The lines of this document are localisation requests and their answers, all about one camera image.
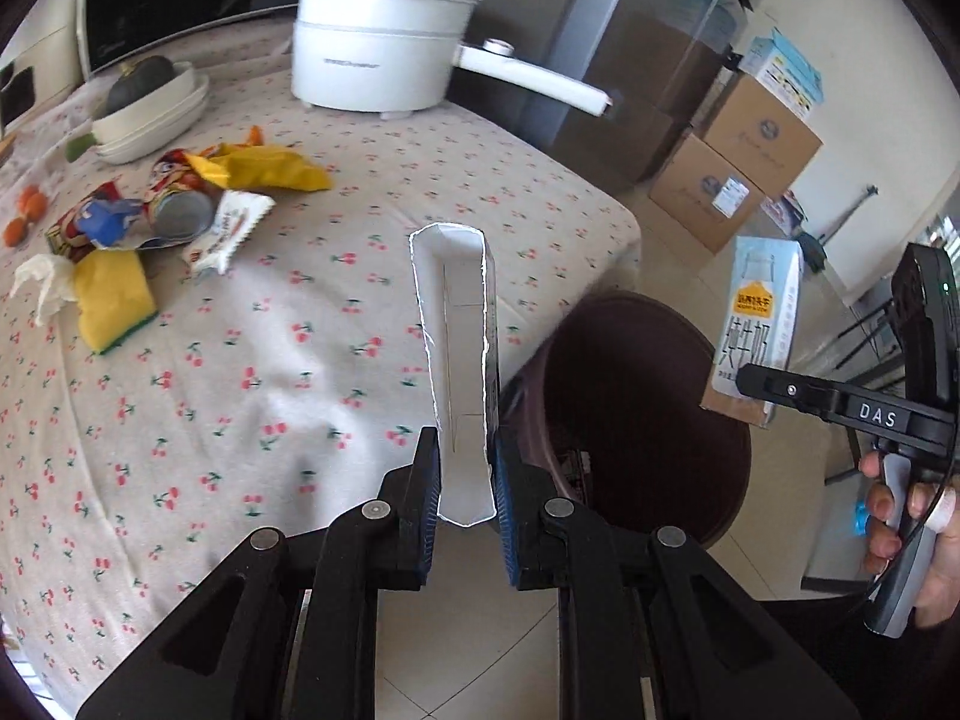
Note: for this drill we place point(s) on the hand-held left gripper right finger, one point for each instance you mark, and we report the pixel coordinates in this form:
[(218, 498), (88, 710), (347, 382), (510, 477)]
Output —
[(505, 517)]

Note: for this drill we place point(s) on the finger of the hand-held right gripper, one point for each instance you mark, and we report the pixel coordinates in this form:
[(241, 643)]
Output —
[(825, 399)]

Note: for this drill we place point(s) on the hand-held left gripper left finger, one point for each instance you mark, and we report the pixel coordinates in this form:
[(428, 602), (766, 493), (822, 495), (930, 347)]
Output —
[(427, 517)]

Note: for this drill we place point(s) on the white milk carton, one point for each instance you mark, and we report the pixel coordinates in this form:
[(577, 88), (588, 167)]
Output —
[(754, 315)]

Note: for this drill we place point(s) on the white paper carton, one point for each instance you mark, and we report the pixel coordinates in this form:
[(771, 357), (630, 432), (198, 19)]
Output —
[(459, 390)]

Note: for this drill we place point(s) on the brown round trash bin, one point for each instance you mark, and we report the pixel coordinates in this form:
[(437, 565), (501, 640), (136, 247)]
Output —
[(637, 405)]

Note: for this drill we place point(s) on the printed metal can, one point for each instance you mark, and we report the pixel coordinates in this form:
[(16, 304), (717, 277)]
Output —
[(180, 202)]

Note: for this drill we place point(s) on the person's right hand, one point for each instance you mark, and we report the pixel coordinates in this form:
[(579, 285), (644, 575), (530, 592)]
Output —
[(885, 529)]

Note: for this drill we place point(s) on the thin metal pole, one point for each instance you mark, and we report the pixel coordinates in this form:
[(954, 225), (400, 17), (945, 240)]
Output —
[(851, 211)]

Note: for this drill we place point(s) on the colourful paper stack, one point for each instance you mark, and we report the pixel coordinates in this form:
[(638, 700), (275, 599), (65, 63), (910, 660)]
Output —
[(786, 214)]

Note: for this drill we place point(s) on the cherry print tablecloth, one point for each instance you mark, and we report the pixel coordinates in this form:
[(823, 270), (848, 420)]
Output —
[(262, 345)]

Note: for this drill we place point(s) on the blue and white box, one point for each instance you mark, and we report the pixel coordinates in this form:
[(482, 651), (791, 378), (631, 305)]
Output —
[(787, 71)]

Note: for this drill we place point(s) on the white candy wrapper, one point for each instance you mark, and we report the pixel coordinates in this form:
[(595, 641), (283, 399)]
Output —
[(225, 232)]

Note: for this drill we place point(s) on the yellow sponge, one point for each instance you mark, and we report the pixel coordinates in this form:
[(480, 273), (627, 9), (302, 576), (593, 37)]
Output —
[(116, 300)]

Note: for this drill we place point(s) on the yellow snack packet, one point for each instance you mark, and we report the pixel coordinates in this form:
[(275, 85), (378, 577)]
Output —
[(262, 169)]

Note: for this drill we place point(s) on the blue and red snack packet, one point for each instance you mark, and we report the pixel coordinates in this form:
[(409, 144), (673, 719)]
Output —
[(101, 221)]

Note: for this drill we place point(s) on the crumpled white tissue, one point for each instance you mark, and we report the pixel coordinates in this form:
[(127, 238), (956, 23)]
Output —
[(45, 281)]

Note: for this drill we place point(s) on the white plate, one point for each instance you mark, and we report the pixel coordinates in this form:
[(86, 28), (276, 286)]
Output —
[(142, 152)]

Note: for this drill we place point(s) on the white electric cooking pot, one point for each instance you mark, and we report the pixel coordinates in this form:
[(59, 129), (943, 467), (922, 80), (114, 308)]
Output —
[(367, 52)]

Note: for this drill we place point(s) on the stacked white bowls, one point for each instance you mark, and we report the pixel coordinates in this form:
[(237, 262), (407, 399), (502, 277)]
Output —
[(184, 111)]

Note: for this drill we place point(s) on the white bowl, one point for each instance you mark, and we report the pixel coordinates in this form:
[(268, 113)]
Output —
[(150, 111)]

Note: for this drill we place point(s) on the green pepper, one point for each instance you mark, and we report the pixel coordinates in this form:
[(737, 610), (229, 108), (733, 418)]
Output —
[(79, 148)]

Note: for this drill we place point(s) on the dark green pumpkin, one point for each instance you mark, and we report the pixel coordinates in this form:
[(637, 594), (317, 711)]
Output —
[(139, 82)]

